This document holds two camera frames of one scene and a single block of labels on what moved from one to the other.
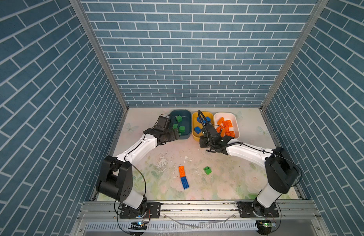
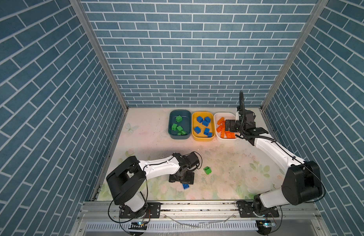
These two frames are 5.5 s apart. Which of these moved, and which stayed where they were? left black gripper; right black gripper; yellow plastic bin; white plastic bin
Moved: left black gripper; right black gripper
Stayed: white plastic bin; yellow plastic bin
